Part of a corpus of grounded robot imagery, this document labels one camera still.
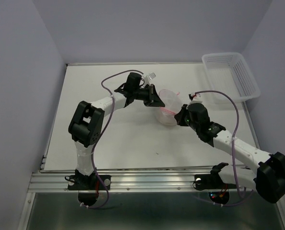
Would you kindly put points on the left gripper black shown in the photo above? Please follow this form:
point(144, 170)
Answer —
point(153, 99)

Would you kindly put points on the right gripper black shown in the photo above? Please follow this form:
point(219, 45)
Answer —
point(179, 116)

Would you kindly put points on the white mesh laundry bag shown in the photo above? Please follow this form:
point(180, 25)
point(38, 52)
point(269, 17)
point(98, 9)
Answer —
point(165, 115)

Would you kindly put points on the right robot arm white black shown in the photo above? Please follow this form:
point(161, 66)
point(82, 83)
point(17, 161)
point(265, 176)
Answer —
point(263, 172)

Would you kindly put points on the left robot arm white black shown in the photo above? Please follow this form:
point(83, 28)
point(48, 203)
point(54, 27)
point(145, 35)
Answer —
point(86, 127)

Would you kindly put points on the white plastic basket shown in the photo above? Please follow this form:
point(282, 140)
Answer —
point(230, 74)

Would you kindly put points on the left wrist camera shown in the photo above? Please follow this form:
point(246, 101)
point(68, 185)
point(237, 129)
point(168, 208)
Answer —
point(148, 78)

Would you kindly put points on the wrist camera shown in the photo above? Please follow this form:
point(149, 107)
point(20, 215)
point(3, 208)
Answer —
point(148, 78)
point(195, 98)

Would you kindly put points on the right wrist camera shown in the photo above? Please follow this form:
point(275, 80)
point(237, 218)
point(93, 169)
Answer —
point(195, 98)

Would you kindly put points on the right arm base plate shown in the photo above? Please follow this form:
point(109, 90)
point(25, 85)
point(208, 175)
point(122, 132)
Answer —
point(212, 180)

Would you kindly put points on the aluminium rail frame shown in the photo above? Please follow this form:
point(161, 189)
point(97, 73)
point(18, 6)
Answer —
point(152, 166)

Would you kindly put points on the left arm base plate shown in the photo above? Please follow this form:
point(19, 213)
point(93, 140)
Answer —
point(84, 183)

